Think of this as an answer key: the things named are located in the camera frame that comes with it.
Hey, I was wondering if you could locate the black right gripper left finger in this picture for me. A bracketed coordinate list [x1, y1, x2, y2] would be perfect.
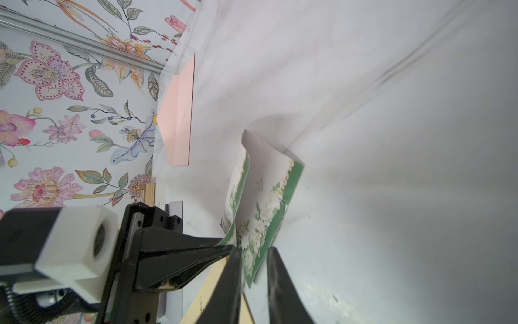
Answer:
[197, 247, 242, 324]

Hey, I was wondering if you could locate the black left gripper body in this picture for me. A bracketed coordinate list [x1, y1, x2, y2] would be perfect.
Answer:
[95, 202, 182, 323]

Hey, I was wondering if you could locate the yellow envelope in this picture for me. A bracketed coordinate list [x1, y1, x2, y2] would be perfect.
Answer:
[179, 256, 256, 324]

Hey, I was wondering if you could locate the grey lavender envelope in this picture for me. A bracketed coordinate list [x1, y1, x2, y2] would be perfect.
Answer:
[157, 201, 183, 323]

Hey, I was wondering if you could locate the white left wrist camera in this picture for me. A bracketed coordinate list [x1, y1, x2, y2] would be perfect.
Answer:
[1, 207, 119, 304]

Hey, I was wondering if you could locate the black corrugated left cable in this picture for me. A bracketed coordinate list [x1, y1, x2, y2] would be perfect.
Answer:
[0, 283, 86, 324]

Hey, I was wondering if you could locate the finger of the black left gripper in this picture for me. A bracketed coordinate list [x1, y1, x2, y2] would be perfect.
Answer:
[134, 227, 234, 292]

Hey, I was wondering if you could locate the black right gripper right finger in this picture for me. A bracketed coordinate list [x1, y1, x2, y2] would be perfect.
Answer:
[267, 247, 314, 324]

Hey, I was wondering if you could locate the pink envelope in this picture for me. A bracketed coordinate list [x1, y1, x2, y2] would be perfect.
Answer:
[156, 57, 196, 167]

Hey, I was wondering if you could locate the wooden checkered chessboard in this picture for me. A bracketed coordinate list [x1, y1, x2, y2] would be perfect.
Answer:
[142, 183, 156, 207]

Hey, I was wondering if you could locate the green bordered letter paper underneath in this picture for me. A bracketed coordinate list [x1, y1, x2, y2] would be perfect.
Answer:
[219, 130, 304, 287]

